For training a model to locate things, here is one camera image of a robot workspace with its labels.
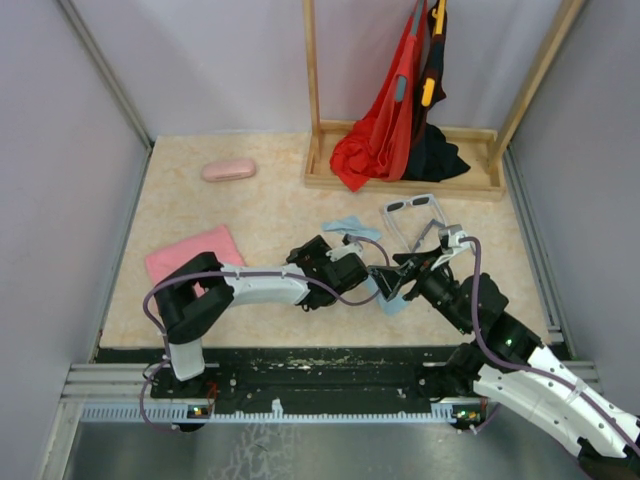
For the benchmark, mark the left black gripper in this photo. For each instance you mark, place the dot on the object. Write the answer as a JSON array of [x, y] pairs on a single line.
[[315, 248]]

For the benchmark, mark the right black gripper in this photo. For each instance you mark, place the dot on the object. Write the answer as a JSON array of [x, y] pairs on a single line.
[[417, 266]]

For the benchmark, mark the light blue lens cloth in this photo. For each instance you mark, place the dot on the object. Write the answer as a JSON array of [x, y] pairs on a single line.
[[389, 307]]

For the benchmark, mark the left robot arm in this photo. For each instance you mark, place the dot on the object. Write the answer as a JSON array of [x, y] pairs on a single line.
[[191, 299]]

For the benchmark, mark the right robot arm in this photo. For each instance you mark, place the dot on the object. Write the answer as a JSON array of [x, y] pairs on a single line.
[[510, 364]]

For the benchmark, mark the crumpled light blue cloth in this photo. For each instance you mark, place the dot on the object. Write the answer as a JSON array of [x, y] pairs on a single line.
[[352, 225]]

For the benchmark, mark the dark hanging garment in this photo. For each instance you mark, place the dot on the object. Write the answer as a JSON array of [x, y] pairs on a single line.
[[435, 125]]

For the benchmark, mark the red hanging garment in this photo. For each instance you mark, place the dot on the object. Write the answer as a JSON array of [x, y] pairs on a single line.
[[378, 145]]

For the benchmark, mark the pink folded cloth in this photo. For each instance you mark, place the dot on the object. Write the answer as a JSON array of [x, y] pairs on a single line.
[[166, 260]]

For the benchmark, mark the wooden clothes rack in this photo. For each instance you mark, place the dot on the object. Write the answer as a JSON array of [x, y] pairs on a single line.
[[481, 149]]

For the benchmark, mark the pink glasses case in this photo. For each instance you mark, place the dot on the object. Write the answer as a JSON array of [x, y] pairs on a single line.
[[228, 170]]

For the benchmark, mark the yellow clothes hanger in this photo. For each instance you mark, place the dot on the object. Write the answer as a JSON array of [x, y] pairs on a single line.
[[434, 66]]

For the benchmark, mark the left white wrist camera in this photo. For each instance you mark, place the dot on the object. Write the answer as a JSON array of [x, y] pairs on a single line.
[[340, 252]]

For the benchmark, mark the grey blue frame glasses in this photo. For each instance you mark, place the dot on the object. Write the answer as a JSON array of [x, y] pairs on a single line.
[[431, 225]]

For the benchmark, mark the white frame sunglasses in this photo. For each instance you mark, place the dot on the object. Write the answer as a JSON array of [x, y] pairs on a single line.
[[420, 208]]

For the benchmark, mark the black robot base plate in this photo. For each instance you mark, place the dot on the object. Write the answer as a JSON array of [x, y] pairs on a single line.
[[313, 381]]

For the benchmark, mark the white cable duct strip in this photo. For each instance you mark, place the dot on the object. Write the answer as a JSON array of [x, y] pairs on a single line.
[[442, 413]]

